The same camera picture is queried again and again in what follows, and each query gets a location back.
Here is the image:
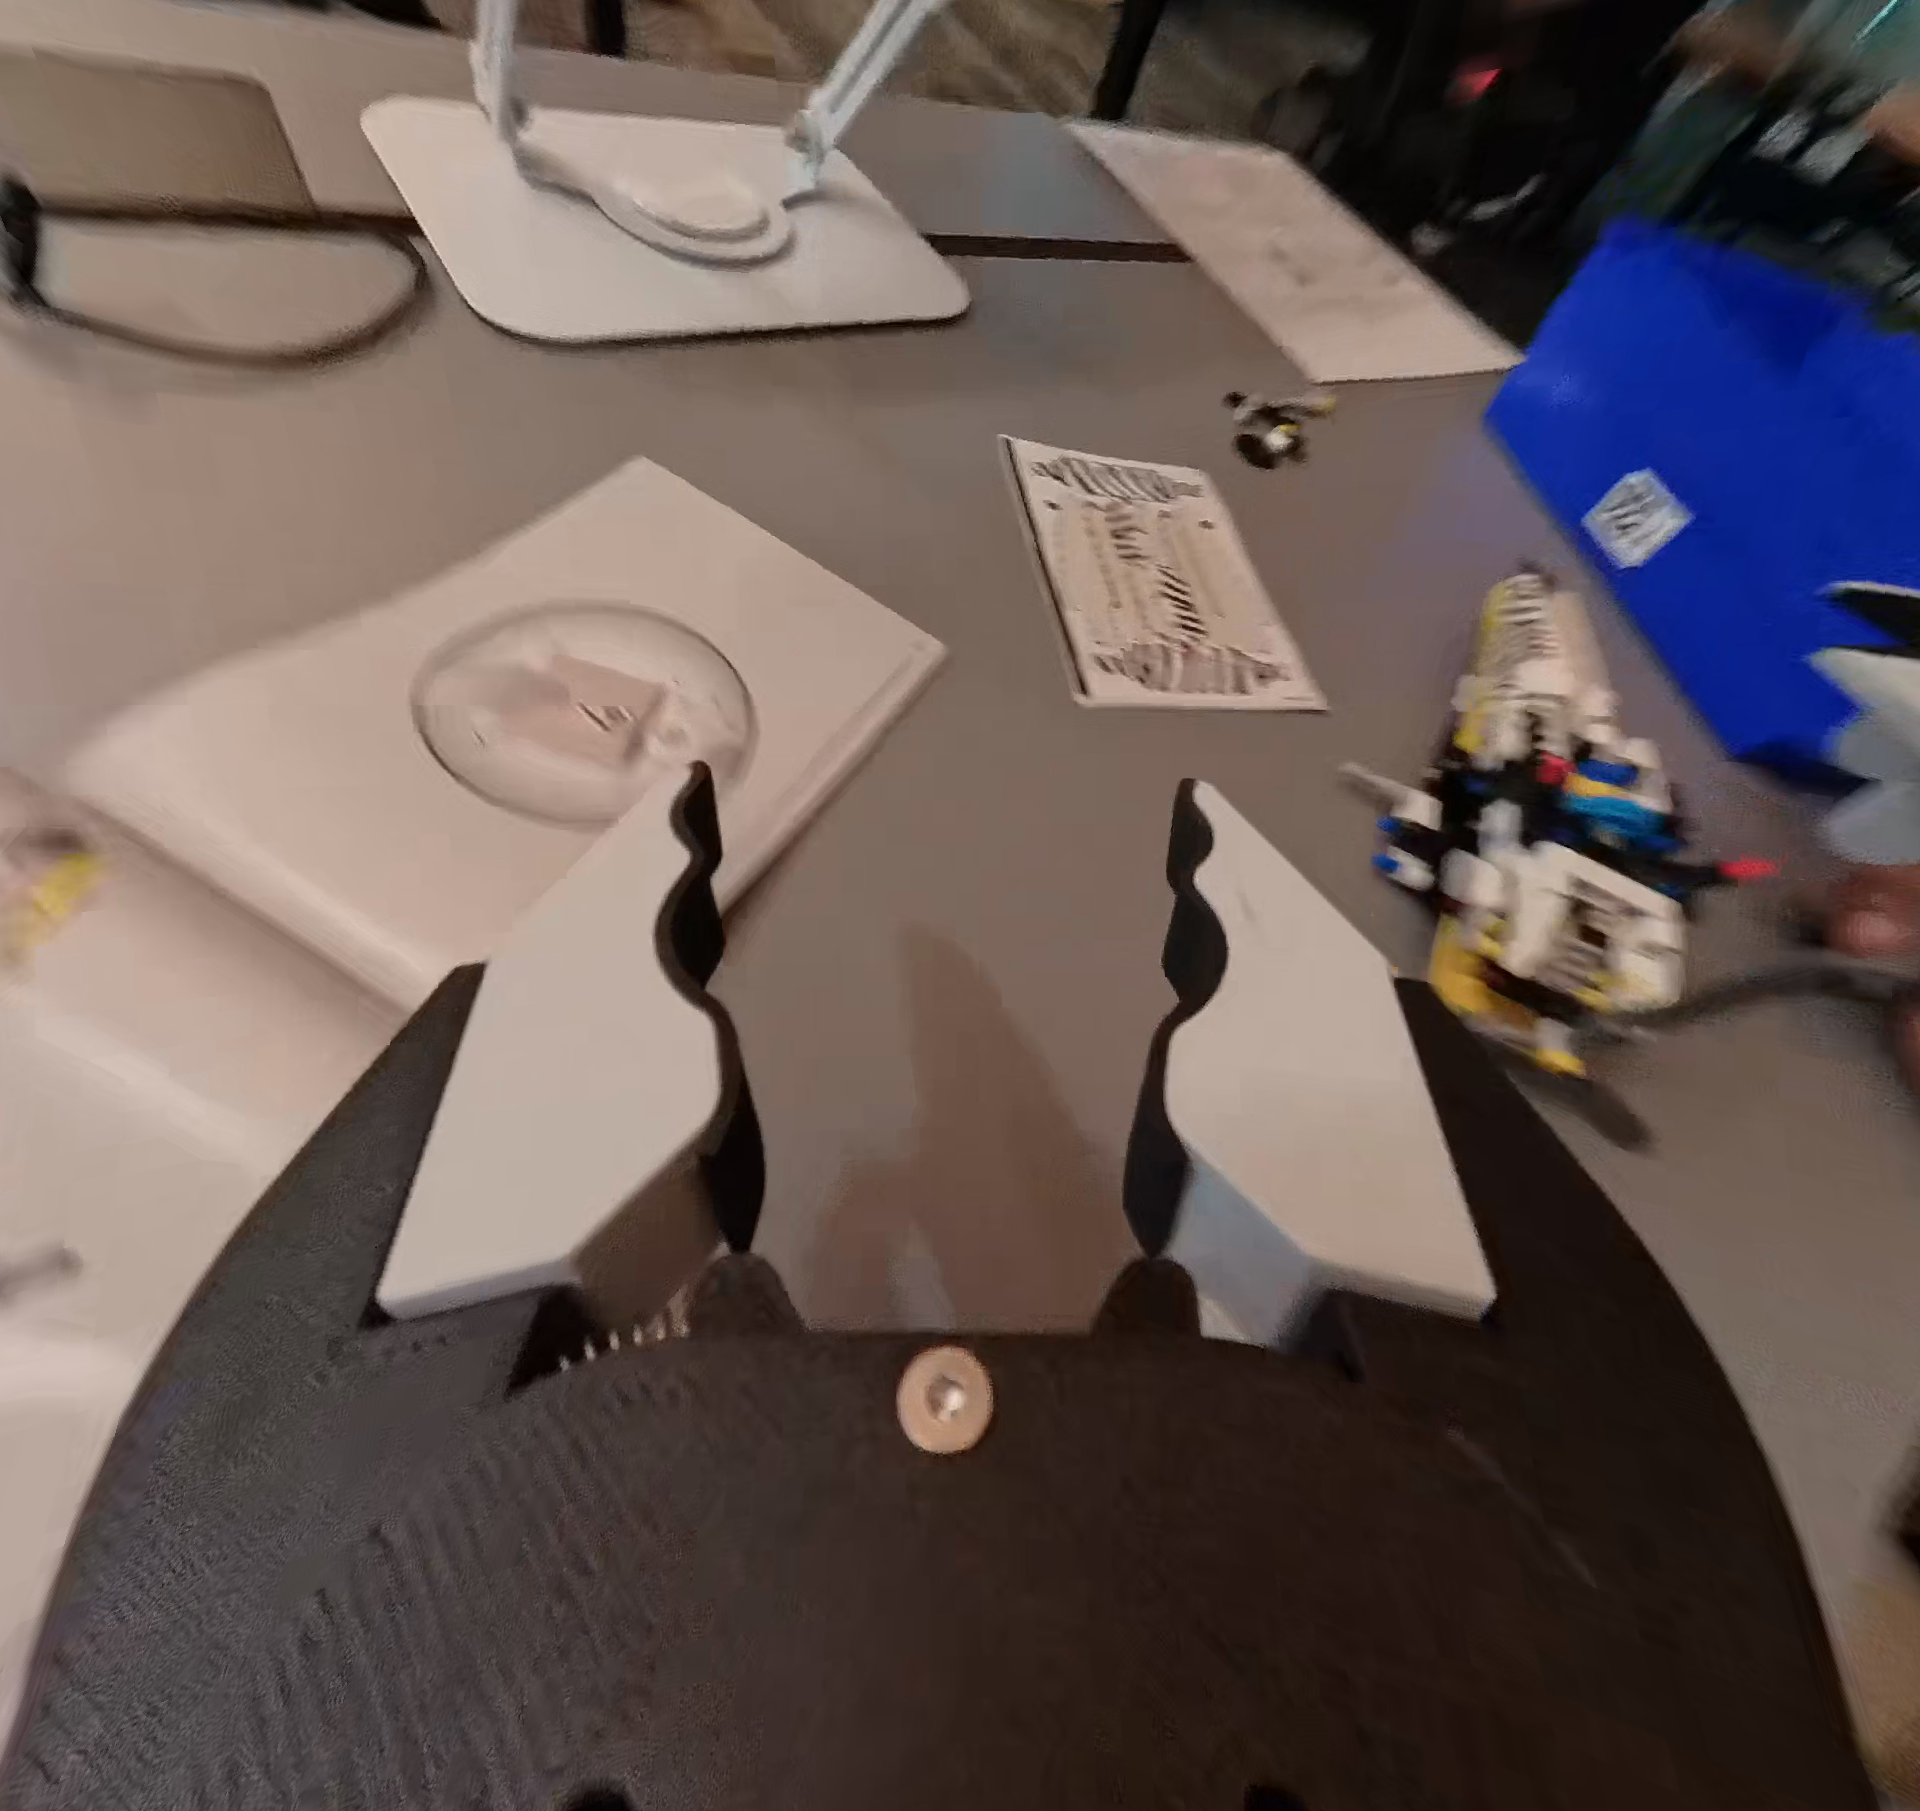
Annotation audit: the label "white printed paper sheet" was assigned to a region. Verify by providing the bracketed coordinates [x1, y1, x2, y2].
[1065, 119, 1526, 386]

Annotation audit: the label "white paper bag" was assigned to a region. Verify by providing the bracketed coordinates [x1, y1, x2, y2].
[0, 942, 454, 1664]

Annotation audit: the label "small loose lego pieces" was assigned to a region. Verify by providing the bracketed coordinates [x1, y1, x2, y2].
[1223, 386, 1341, 473]

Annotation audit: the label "white tablet stand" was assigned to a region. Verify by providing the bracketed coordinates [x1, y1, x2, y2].
[360, 0, 971, 345]

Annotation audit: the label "zebra striped lego helicopter model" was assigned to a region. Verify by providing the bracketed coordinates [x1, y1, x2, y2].
[1341, 566, 1778, 1080]

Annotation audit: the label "white lego instruction booklet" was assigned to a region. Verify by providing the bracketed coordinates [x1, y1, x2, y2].
[60, 457, 950, 1006]

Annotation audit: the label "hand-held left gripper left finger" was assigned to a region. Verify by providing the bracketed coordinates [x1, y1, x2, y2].
[376, 761, 770, 1341]

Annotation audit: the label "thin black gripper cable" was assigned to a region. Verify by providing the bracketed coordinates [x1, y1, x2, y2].
[1642, 956, 1920, 1046]

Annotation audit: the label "dark desk pad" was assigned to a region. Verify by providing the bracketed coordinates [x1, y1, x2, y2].
[0, 48, 317, 218]

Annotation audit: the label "clear bag with yellow piece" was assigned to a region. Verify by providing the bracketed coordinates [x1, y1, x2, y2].
[0, 769, 117, 981]

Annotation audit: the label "blue plastic bin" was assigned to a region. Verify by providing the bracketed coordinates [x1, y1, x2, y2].
[1487, 213, 1920, 797]

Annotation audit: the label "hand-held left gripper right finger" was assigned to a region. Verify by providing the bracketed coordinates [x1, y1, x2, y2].
[1124, 776, 1502, 1352]

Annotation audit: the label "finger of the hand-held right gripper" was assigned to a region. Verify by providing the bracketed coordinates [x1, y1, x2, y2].
[1808, 578, 1920, 869]

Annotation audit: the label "zebra striped sticker sheet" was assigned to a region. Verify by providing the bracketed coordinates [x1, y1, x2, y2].
[1000, 434, 1331, 714]

